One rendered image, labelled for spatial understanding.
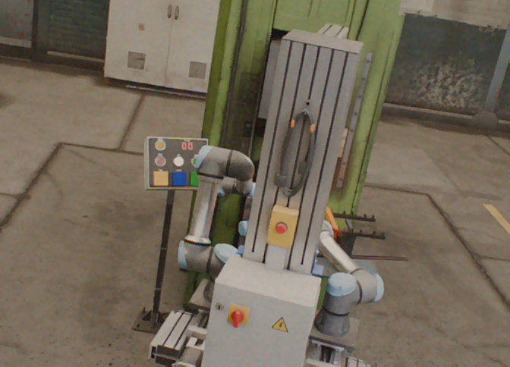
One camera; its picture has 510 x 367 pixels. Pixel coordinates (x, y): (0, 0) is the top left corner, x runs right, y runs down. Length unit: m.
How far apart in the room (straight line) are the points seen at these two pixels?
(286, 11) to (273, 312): 1.92
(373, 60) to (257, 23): 0.66
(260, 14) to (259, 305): 1.89
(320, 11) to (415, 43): 6.28
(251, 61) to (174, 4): 5.15
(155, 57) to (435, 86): 4.02
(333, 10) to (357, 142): 0.76
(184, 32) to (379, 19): 5.41
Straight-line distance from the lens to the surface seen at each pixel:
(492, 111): 10.53
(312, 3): 3.69
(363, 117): 3.83
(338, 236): 3.41
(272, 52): 3.59
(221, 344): 2.38
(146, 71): 9.03
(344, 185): 3.95
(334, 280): 2.82
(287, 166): 2.27
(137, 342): 4.05
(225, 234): 4.09
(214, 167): 2.82
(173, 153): 3.63
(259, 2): 3.70
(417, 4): 9.84
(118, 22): 8.97
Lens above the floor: 2.37
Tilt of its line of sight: 21 degrees down
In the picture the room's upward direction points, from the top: 10 degrees clockwise
